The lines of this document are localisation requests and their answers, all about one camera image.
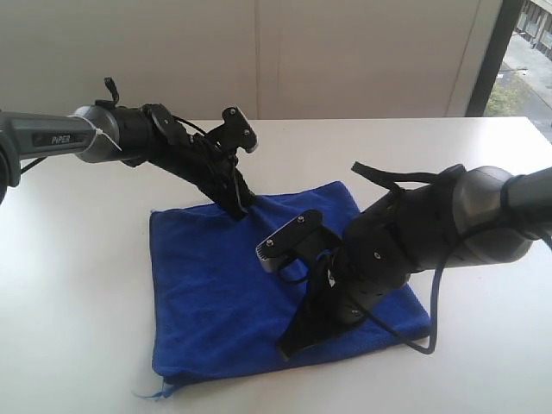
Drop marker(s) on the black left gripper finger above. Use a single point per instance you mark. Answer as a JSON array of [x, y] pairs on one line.
[[237, 197]]

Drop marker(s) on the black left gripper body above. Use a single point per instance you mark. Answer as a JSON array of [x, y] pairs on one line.
[[194, 159]]

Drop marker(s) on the dark window frame post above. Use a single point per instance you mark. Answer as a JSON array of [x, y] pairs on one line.
[[507, 18]]

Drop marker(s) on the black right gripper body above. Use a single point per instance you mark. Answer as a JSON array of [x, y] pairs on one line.
[[343, 287]]

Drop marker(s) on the blue microfibre towel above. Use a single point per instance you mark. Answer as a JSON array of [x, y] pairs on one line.
[[217, 313]]

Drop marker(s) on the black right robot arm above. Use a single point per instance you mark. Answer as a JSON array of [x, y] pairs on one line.
[[425, 222]]

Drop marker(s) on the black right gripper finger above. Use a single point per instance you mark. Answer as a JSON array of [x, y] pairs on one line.
[[313, 322]]

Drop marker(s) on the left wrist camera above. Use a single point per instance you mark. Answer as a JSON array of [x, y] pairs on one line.
[[235, 132]]

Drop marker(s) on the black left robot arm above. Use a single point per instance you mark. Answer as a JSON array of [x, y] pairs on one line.
[[106, 131]]

